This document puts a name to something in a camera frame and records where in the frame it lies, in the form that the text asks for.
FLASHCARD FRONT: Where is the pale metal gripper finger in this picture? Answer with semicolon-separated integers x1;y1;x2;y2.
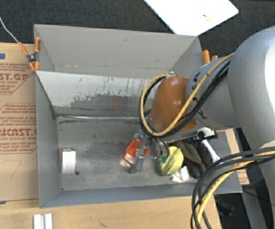
130;149;146;174

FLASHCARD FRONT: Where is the orange and white packet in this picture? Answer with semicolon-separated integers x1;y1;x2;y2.
119;139;151;168

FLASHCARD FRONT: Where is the yellow green toy squash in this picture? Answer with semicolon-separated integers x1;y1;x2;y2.
157;146;184;177

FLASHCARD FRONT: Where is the grey metal bin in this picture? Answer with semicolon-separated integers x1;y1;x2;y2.
33;24;243;208

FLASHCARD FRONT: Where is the white crumpled object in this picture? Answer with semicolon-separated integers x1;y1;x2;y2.
170;165;192;183

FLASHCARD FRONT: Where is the olive green cloth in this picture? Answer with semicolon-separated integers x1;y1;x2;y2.
173;139;207;176

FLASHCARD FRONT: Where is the dark brown object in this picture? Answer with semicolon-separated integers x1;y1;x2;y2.
187;141;213;179

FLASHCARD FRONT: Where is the white box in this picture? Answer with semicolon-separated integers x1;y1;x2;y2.
58;147;77;174

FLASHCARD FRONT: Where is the brown cardboard board red print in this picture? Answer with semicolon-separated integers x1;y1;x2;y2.
0;41;250;206

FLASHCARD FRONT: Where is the black cylinder on white bracket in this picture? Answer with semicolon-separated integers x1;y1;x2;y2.
187;127;216;143

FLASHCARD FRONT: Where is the white cylinder handle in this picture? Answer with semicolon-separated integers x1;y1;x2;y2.
201;139;221;163

